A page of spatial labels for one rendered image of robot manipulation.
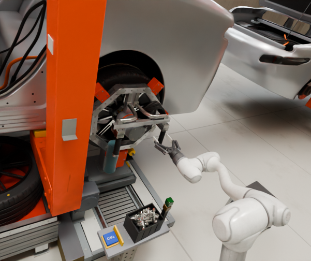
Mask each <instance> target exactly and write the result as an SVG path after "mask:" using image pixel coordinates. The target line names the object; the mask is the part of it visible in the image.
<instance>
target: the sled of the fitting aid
mask: <svg viewBox="0 0 311 261"><path fill-rule="evenodd" d="M125 163H126V164H127V166H128V167H129V169H130V170H131V176H126V177H122V178H118V179H115V180H111V181H107V182H103V183H98V184H96V185H97V187H98V189H99V191H100V193H101V192H104V191H108V190H112V189H115V188H118V187H122V186H126V185H129V184H133V183H135V182H136V178H137V177H136V175H135V174H134V172H133V171H132V169H131V168H130V165H129V164H128V162H125Z"/></svg>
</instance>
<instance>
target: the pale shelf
mask: <svg viewBox="0 0 311 261"><path fill-rule="evenodd" d="M123 224H124V221H123V222H121V223H118V224H115V225H116V227H117V229H118V231H119V233H120V235H121V237H122V239H123V241H124V244H123V246H121V245H120V242H119V244H117V245H115V246H113V247H111V248H108V249H106V247H105V245H104V243H103V240H102V238H101V237H102V236H103V235H104V234H107V233H109V232H112V231H114V230H113V228H114V225H113V226H110V227H107V228H104V229H102V230H99V231H98V232H97V235H98V237H99V240H100V242H101V245H102V247H103V249H104V252H105V254H106V256H107V259H110V258H113V257H115V256H117V255H119V254H122V253H124V252H126V251H128V250H131V249H133V248H135V247H137V246H140V245H142V244H144V243H146V242H148V241H151V240H153V239H155V238H157V237H160V236H162V235H164V234H166V233H168V232H169V231H170V229H169V227H168V226H167V224H166V223H165V221H164V222H163V224H162V226H161V229H160V230H159V231H157V232H155V233H153V234H152V235H150V236H148V237H146V238H144V239H142V240H141V241H139V242H137V243H135V244H134V242H133V241H132V239H131V237H130V236H129V234H128V232H127V231H126V229H125V227H124V226H123Z"/></svg>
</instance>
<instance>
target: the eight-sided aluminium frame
mask: <svg viewBox="0 0 311 261"><path fill-rule="evenodd" d="M151 91H152V90H151V89H150V87H149V86H148V85H147V84H145V83H138V84H116V85H115V86H113V87H112V88H111V89H110V90H109V91H108V93H109V95H110V97H109V98H108V99H107V100H105V101H104V102H103V103H101V102H100V101H99V100H97V101H96V102H94V104H93V112H92V120H91V128H90V136H89V139H90V140H91V141H93V142H94V143H96V144H97V145H98V146H100V147H101V148H103V149H104V150H105V151H107V147H108V143H107V142H105V141H104V140H103V139H101V138H100V137H99V136H98V135H96V128H97V121H98V114H99V113H100V112H101V111H102V110H103V109H104V108H105V107H106V106H107V105H108V104H110V103H111V102H112V101H114V100H115V99H116V98H117V97H118V96H119V95H121V94H129V93H146V95H147V96H148V97H149V99H150V100H151V101H155V100H156V101H158V102H159V100H158V99H157V97H156V96H155V94H154V93H153V92H151ZM159 103H160V102H159ZM160 104H161V103H160ZM151 114H160V113H159V112H158V111H157V110H152V111H151ZM144 128H145V133H144V135H143V136H142V137H141V138H140V139H139V140H136V141H131V140H124V141H121V147H120V150H124V149H130V148H134V147H135V146H137V144H138V143H140V142H141V141H142V140H143V139H144V138H145V137H147V136H148V135H149V134H150V133H151V132H153V131H154V130H155V128H156V124H152V125H146V126H145V127H144Z"/></svg>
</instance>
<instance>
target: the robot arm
mask: <svg viewBox="0 0 311 261"><path fill-rule="evenodd" d="M166 138H167V139H168V140H169V141H170V142H171V143H172V146H171V147H165V146H163V145H162V144H160V143H159V142H158V140H157V139H156V138H155V137H154V136H153V138H152V140H153V141H154V143H155V146H154V147H155V148H156V149H158V150H159V151H160V152H162V153H163V154H164V155H165V154H169V155H170V157H171V159H172V161H173V163H174V164H175V166H176V167H177V168H178V170H179V172H180V173H181V175H182V176H183V177H184V178H185V179H186V180H187V181H188V182H190V183H197V182H199V181H200V180H201V178H202V174H201V173H202V172H215V171H217V172H218V175H219V180H220V185H221V188H222V189H223V191H224V192H225V193H226V194H227V195H228V196H229V197H230V198H232V199H233V200H234V202H232V203H230V204H228V205H226V206H224V207H222V208H221V209H220V210H219V211H218V212H217V213H216V214H215V216H214V217H213V220H212V227H213V231H214V233H215V235H216V237H217V238H218V239H219V240H220V241H222V242H223V243H222V246H221V253H220V258H219V261H245V259H246V255H247V251H248V250H249V249H250V248H251V247H252V246H253V244H254V242H255V241H256V239H257V238H258V236H259V235H260V232H261V231H262V230H263V229H265V228H268V227H271V226H272V225H273V226H276V227H281V226H285V225H287V224H288V223H289V221H290V217H291V212H290V210H289V208H288V207H287V206H286V205H285V204H284V203H283V202H281V201H280V200H279V199H277V198H275V197H273V196H271V195H269V194H267V193H264V192H261V191H258V190H255V189H252V188H247V187H242V186H238V185H235V184H233V183H232V181H231V179H230V176H229V173H228V171H227V169H226V167H225V166H224V165H223V164H222V163H221V162H220V156H219V154H218V153H216V152H206V153H203V154H201V155H199V156H197V157H195V158H190V159H188V158H187V157H186V156H185V155H184V154H183V153H182V152H180V150H181V148H180V146H179V144H178V142H177V140H173V139H172V138H171V137H170V136H169V135H168V134H167V135H166ZM175 146H176V148H175Z"/></svg>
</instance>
